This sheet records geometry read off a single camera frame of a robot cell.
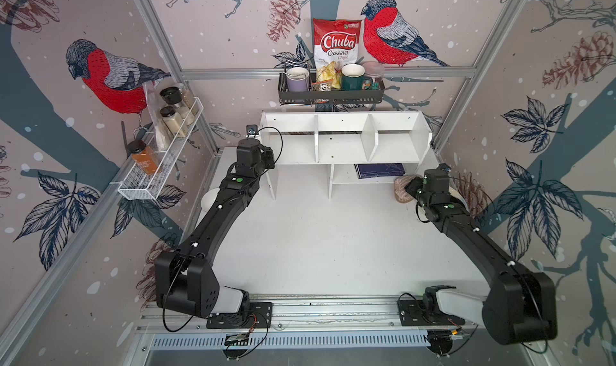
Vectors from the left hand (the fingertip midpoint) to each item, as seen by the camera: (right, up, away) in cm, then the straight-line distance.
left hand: (270, 142), depth 81 cm
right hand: (+52, -12, +5) cm, 53 cm away
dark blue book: (+41, -10, +10) cm, 44 cm away
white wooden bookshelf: (+32, -1, +7) cm, 33 cm away
